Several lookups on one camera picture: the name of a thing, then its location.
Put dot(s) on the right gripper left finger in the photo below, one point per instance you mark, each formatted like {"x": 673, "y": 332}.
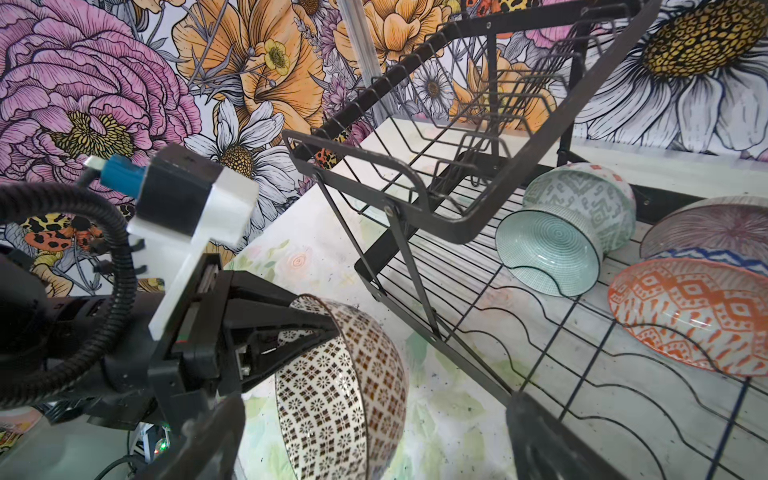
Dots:
{"x": 206, "y": 449}

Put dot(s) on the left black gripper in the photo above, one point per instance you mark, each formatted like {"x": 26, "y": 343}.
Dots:
{"x": 229, "y": 331}

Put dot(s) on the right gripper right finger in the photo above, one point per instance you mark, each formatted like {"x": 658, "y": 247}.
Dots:
{"x": 544, "y": 448}

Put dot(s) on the brown diamond pattern bowl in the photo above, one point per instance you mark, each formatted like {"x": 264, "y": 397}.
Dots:
{"x": 342, "y": 405}

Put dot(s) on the orange red pattern bowl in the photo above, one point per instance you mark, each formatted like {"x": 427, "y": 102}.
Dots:
{"x": 703, "y": 314}

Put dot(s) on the green geometric pattern bowl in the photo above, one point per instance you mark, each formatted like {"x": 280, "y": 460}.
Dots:
{"x": 597, "y": 193}

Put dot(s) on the blue triangle pattern bowl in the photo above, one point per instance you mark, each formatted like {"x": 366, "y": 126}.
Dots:
{"x": 721, "y": 256}

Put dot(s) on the pink striped bowl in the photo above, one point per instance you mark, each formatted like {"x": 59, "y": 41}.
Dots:
{"x": 734, "y": 223}

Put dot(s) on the teal concentric pattern bowl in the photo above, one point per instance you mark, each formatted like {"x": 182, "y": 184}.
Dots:
{"x": 550, "y": 249}

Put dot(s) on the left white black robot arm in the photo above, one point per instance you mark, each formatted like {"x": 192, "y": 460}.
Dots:
{"x": 38, "y": 333}

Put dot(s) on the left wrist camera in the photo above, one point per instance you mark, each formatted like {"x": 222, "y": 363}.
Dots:
{"x": 183, "y": 201}

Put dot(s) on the black wire dish rack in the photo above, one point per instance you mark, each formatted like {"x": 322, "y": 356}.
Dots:
{"x": 468, "y": 102}

